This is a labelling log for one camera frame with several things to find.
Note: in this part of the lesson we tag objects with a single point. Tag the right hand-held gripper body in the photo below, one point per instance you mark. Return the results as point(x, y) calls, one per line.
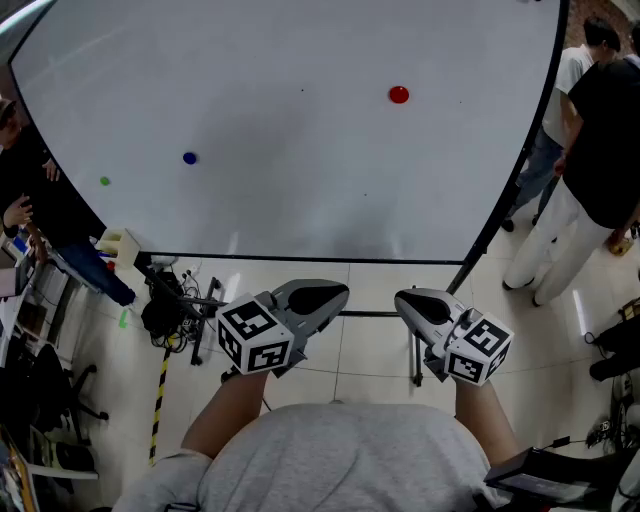
point(477, 350)

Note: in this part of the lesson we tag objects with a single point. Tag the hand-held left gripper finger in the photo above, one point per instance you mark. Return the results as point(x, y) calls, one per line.
point(320, 315)
point(310, 290)

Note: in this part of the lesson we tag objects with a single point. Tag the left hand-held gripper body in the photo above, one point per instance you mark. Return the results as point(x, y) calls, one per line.
point(255, 340)

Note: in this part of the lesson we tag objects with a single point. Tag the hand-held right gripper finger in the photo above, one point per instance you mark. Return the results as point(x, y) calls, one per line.
point(422, 322)
point(440, 302)

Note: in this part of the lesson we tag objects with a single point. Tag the blue round cap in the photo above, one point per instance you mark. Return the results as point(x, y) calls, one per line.
point(189, 158)

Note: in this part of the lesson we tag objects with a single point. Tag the red round cap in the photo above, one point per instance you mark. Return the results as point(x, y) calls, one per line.
point(399, 94)

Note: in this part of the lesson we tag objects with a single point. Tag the person's right forearm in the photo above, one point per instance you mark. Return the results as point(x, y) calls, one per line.
point(482, 420)

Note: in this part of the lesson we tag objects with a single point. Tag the person's left forearm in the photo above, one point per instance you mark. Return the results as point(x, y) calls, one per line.
point(225, 415)

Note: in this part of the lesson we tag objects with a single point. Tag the white whiteboard with black frame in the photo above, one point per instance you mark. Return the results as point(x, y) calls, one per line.
point(300, 150)

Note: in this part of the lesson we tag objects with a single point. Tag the yellow black striped floor tape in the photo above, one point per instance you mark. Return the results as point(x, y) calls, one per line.
point(159, 400)

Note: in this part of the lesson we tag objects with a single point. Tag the green floor tape piece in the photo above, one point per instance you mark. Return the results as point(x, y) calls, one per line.
point(123, 318)

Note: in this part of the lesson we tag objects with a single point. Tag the black bag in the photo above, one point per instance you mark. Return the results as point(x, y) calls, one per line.
point(617, 345)

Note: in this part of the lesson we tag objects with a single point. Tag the black box device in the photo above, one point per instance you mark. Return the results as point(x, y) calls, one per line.
point(545, 475)

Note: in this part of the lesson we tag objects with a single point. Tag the person's gray shirt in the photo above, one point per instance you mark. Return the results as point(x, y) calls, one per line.
point(340, 460)

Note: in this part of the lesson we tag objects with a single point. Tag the white plastic pen holder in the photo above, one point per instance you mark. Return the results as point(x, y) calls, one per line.
point(120, 247)

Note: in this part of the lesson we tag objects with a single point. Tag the black office chair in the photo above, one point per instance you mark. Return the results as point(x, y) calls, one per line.
point(50, 395)

